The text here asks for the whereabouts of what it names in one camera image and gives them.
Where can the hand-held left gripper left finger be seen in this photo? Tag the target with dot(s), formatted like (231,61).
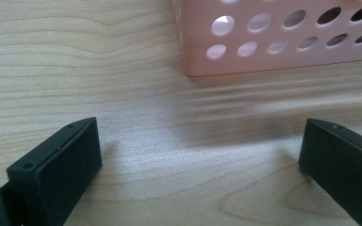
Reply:
(58,168)

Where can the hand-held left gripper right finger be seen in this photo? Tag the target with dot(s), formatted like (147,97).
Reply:
(345,168)

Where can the pink plastic basket with holes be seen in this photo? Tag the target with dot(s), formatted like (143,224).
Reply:
(273,62)

